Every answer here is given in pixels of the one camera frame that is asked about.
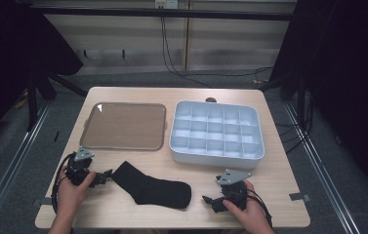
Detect black curtain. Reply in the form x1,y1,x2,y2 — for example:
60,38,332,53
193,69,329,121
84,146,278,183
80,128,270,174
268,0,368,203
0,0,84,157

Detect person's left hand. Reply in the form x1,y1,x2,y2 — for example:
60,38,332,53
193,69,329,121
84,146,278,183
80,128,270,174
56,165,97,216

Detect grey tape piece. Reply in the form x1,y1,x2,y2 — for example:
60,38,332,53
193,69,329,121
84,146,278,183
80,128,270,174
31,196,55,208
288,192,312,203

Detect white compartment box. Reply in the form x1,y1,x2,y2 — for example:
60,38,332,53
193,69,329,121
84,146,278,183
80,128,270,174
169,99,266,170

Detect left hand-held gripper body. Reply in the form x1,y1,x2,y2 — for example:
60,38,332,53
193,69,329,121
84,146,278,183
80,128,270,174
63,146,106,187

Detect black metal stand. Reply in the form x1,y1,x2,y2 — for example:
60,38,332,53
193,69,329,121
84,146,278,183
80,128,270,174
24,69,88,133

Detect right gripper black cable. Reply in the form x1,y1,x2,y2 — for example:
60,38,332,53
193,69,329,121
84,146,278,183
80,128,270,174
246,188,273,228

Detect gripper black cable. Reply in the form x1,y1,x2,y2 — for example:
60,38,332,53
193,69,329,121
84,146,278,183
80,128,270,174
50,152,76,215
246,188,273,228

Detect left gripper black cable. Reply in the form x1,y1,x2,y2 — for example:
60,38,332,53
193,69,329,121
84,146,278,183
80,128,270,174
50,152,76,215

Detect black floor cables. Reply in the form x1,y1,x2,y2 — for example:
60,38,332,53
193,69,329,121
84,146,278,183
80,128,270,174
275,94,316,155

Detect white wall socket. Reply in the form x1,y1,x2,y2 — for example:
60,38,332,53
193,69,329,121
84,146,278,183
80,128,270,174
154,0,180,10

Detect black wall cable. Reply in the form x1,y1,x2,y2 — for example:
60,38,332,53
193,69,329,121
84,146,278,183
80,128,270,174
160,16,274,89

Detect black sock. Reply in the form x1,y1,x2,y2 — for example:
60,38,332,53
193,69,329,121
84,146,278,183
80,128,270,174
110,160,192,210

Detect person's right hand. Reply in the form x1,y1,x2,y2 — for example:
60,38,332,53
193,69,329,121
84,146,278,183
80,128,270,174
222,179,273,227

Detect black horizontal bar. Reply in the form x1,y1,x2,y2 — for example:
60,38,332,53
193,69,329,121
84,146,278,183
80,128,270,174
29,7,295,22

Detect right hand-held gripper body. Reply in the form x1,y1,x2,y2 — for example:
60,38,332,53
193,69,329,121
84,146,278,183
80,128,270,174
217,169,253,211

